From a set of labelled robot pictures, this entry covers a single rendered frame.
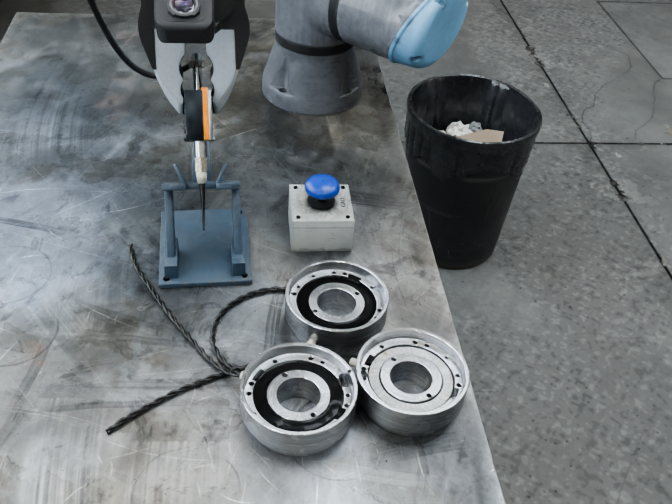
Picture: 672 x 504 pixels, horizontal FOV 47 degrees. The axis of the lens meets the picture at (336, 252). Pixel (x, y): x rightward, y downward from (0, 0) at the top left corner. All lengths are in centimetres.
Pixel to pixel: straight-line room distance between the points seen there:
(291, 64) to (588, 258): 136
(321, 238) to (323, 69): 32
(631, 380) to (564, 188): 78
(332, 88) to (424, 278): 37
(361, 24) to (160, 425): 57
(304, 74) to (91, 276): 44
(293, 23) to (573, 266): 135
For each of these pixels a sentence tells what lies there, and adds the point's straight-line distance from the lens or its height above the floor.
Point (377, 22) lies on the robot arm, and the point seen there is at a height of 97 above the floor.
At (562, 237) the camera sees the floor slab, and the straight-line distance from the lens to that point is 234.
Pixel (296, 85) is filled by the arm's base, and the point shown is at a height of 84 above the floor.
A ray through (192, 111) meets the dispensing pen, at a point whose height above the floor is 100.
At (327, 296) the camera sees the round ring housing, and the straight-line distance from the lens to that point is 81.
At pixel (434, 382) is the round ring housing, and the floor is 83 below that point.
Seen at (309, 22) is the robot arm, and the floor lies 93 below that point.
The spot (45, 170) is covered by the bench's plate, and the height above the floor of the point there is 80.
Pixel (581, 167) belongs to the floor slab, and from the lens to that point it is 267.
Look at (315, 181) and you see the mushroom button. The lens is 87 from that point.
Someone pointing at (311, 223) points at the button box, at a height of 84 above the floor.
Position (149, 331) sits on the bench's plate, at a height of 80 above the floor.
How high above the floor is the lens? 138
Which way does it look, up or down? 41 degrees down
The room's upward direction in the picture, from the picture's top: 5 degrees clockwise
